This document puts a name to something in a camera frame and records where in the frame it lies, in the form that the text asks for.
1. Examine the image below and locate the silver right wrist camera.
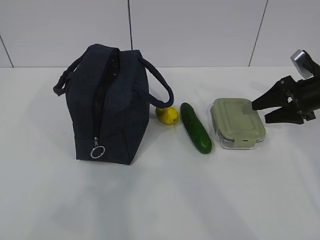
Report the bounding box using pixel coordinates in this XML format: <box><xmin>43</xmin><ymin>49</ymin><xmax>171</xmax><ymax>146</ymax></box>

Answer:
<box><xmin>290</xmin><ymin>49</ymin><xmax>315</xmax><ymax>79</ymax></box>

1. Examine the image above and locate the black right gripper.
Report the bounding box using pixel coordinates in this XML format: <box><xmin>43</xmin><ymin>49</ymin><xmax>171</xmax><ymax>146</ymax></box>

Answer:
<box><xmin>252</xmin><ymin>76</ymin><xmax>320</xmax><ymax>124</ymax></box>

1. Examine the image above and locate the green cucumber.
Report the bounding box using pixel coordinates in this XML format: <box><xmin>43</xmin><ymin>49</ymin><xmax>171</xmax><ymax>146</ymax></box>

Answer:
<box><xmin>180</xmin><ymin>102</ymin><xmax>213</xmax><ymax>154</ymax></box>

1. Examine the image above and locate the yellow lemon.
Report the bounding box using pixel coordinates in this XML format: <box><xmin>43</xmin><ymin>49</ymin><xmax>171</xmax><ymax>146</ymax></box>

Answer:
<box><xmin>155</xmin><ymin>106</ymin><xmax>179</xmax><ymax>125</ymax></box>

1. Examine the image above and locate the glass container green lid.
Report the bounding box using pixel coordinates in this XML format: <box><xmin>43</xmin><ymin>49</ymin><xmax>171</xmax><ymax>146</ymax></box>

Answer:
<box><xmin>210</xmin><ymin>98</ymin><xmax>266</xmax><ymax>150</ymax></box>

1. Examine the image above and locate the navy blue lunch bag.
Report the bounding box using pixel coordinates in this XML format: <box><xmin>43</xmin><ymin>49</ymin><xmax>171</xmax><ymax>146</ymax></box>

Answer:
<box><xmin>53</xmin><ymin>43</ymin><xmax>174</xmax><ymax>165</ymax></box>

